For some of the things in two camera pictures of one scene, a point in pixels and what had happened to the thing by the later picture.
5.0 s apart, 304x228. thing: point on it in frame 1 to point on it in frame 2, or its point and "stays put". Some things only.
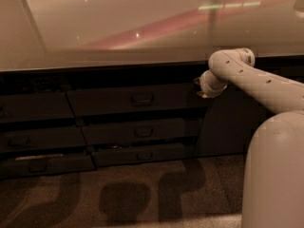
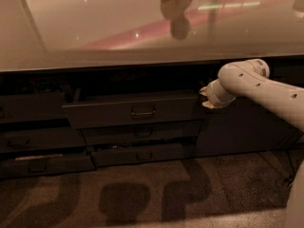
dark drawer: x=173 y=153 stays put
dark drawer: x=47 y=163 stays put
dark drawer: x=21 y=138 stays put
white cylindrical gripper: x=206 y=84 to x=213 y=97
